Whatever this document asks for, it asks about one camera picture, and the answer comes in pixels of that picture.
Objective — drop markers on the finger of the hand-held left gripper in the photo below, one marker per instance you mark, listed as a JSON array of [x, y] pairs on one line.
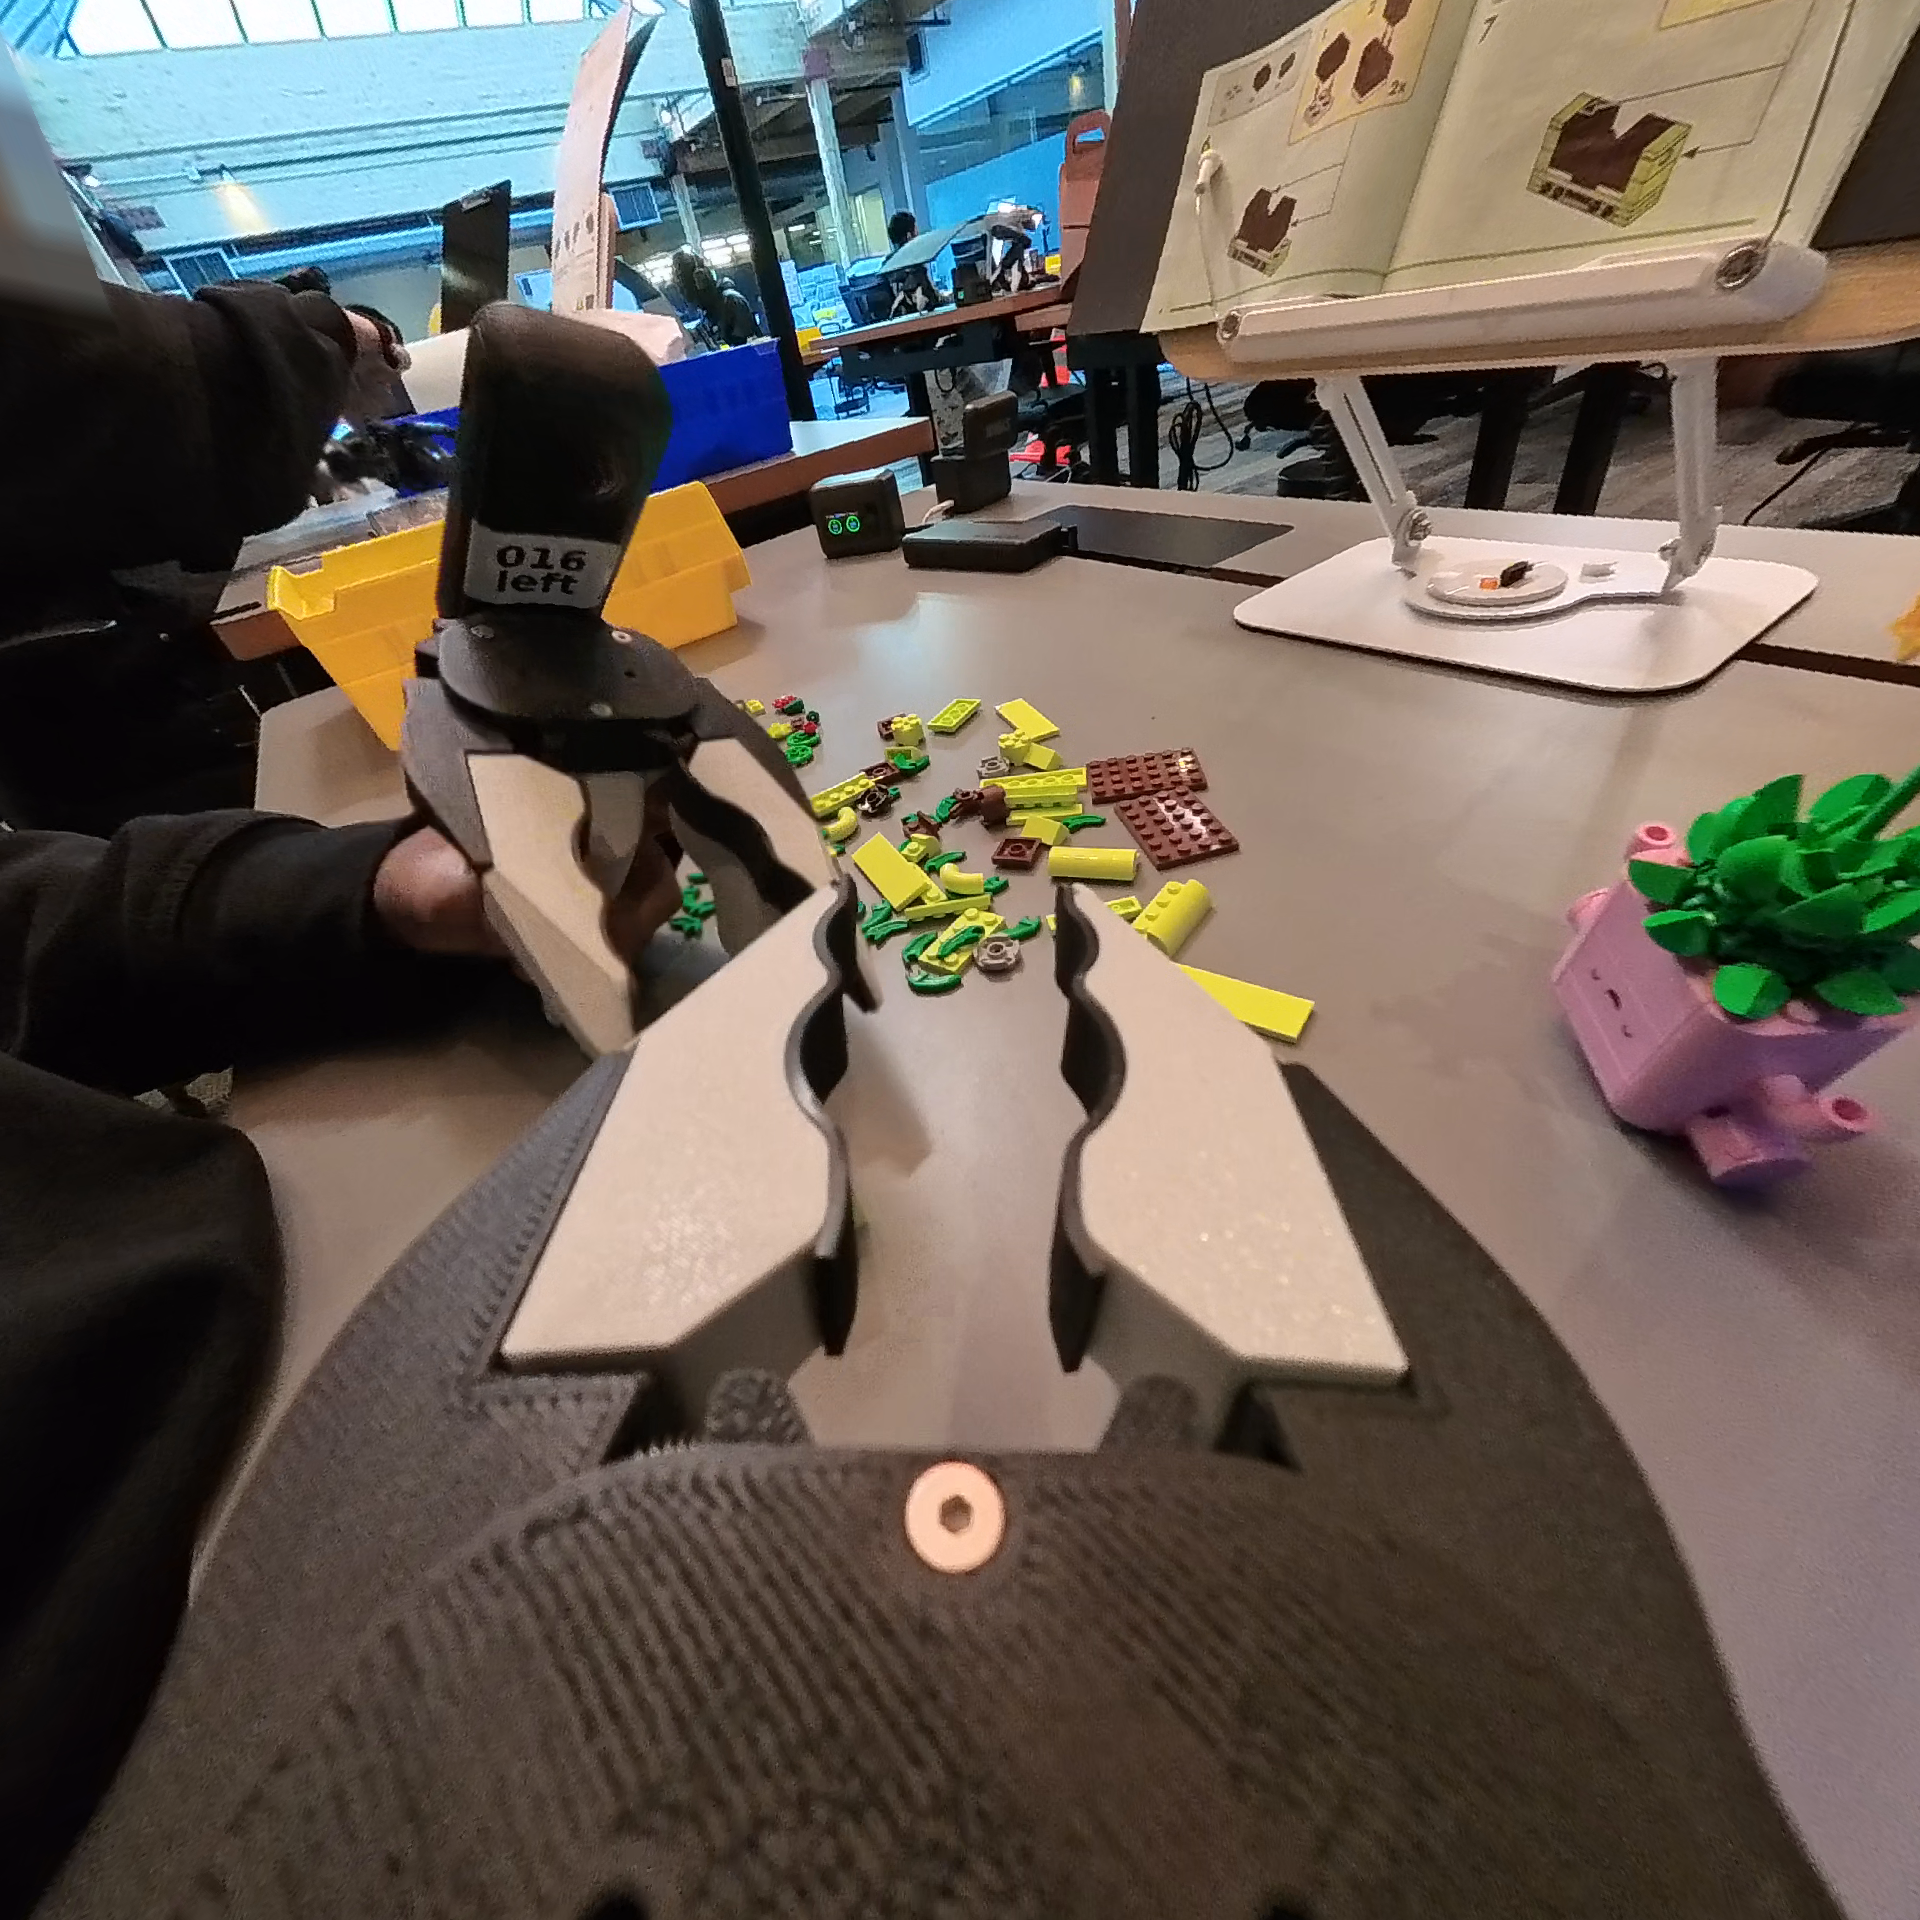
[[522, 857], [757, 841]]

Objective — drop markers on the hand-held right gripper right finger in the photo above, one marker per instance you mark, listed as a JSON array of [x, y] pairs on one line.
[[1229, 1200]]

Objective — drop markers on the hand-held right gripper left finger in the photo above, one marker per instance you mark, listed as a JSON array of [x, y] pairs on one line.
[[689, 1200]]

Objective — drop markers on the person's left forearm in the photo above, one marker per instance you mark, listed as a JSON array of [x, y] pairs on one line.
[[179, 931]]

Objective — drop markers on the person's left hand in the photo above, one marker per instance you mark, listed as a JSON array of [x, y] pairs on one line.
[[436, 892]]

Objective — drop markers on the scattered lime green bricks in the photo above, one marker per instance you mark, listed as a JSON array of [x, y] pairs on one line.
[[898, 869]]

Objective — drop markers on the yellow plastic bin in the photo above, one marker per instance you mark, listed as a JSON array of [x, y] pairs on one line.
[[360, 631]]

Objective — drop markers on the scattered green leaf pieces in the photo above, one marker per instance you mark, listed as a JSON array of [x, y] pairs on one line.
[[933, 983]]

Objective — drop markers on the grey round plate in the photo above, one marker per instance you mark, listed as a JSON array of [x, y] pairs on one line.
[[999, 956]]

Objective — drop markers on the blue plastic bin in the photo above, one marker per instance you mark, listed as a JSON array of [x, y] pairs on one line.
[[718, 412]]

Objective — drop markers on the black charger green lights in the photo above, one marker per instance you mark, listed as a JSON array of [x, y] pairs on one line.
[[856, 516]]

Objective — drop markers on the white paper roll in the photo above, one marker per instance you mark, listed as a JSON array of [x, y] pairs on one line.
[[436, 368]]

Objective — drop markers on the flat black box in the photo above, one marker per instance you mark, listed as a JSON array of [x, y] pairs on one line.
[[985, 543]]

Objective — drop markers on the brown studded plate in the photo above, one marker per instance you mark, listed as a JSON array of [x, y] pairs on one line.
[[1176, 831], [1146, 775]]

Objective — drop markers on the black upright box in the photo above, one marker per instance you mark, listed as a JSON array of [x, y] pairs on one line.
[[973, 452]]

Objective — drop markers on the pink brick flower pot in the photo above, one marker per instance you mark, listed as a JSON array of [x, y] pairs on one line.
[[1666, 1019]]

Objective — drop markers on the white standing banner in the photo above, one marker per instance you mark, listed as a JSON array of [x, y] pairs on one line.
[[592, 180]]

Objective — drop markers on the black pole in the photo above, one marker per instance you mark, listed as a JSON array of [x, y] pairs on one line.
[[747, 211]]

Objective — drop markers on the small orange black piece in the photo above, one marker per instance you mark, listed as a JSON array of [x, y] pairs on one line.
[[1506, 572]]

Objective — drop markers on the brown paper bag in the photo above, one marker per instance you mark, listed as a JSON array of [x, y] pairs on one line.
[[1082, 211]]

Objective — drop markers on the white book stand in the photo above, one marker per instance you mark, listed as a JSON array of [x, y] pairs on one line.
[[1651, 614]]

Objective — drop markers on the instruction booklet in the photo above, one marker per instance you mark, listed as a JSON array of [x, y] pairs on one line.
[[1500, 152]]

